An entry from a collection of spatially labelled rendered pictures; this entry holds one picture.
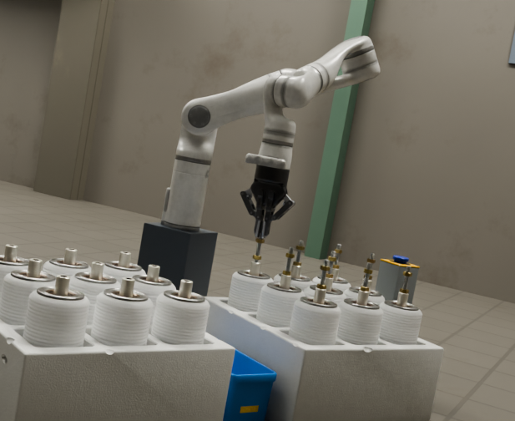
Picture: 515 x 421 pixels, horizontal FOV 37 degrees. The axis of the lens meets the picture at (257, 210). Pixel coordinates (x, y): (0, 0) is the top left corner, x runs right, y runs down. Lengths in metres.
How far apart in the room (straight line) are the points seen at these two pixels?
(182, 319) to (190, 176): 0.65
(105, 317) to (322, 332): 0.45
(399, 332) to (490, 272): 2.37
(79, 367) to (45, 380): 0.06
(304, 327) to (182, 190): 0.57
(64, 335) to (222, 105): 0.86
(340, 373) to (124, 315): 0.48
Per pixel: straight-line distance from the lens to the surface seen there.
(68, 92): 5.06
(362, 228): 4.20
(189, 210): 1.95
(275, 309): 1.63
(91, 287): 1.40
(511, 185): 4.03
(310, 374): 1.52
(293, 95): 1.69
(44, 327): 1.26
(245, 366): 1.59
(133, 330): 1.32
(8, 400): 1.27
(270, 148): 1.71
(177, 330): 1.37
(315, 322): 1.54
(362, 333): 1.62
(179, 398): 1.37
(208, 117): 1.92
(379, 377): 1.64
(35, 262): 1.38
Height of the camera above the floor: 0.54
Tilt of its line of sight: 5 degrees down
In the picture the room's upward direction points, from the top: 10 degrees clockwise
